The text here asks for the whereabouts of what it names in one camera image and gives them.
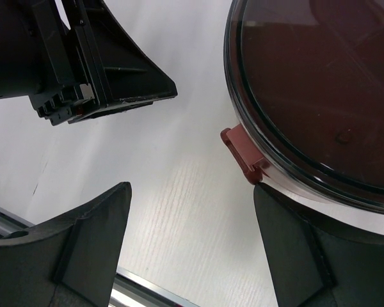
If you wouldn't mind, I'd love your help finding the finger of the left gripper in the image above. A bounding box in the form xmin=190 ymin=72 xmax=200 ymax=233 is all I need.
xmin=62 ymin=1 xmax=178 ymax=118

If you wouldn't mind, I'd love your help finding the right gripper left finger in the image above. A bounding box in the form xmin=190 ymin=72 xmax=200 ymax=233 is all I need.
xmin=0 ymin=182 xmax=131 ymax=306

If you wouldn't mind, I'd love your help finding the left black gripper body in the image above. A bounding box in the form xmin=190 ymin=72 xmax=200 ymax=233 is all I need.
xmin=0 ymin=1 xmax=93 ymax=125

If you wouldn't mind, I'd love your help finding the aluminium front rail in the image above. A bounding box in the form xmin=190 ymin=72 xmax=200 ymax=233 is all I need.
xmin=0 ymin=198 xmax=189 ymax=306

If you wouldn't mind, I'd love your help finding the grey transparent lid with handle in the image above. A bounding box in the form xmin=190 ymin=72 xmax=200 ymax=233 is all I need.
xmin=221 ymin=1 xmax=384 ymax=214

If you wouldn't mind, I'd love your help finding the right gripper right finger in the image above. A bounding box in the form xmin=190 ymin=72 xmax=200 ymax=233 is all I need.
xmin=253 ymin=184 xmax=384 ymax=306

